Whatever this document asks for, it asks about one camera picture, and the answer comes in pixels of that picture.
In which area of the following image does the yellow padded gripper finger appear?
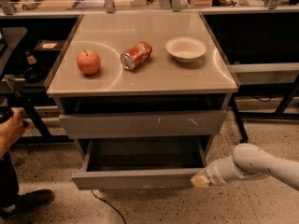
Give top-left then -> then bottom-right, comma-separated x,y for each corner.
191,171 -> 210,188

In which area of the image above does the dark trouser leg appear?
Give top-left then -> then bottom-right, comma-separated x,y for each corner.
0,153 -> 19,207

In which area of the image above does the grey shelf right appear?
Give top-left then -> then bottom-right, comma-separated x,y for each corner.
229,63 -> 299,85

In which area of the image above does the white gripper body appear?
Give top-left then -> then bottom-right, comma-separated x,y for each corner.
204,159 -> 233,186

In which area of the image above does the black desk frame left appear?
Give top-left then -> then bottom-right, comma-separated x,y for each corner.
0,27 -> 72,145

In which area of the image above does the person's hand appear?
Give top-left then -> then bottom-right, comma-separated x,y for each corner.
0,108 -> 25,159

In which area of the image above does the white bowl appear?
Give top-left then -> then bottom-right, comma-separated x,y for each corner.
165,36 -> 206,63

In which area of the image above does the grey top drawer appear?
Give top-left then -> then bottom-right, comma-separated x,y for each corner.
59,110 -> 227,139

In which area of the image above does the grey drawer cabinet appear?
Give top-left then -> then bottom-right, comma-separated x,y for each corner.
46,11 -> 238,153

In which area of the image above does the grey drawer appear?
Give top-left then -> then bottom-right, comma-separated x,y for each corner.
59,110 -> 227,139
72,136 -> 206,190

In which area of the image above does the dark shoe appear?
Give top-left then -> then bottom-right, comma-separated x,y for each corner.
0,189 -> 54,220

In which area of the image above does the red soda can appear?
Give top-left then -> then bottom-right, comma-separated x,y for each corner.
121,41 -> 152,71

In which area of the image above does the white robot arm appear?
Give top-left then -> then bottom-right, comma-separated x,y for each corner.
191,143 -> 299,190

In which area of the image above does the black floor cable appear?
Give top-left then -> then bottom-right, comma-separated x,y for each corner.
91,189 -> 128,224

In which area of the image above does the red apple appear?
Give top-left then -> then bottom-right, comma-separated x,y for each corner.
77,50 -> 101,76

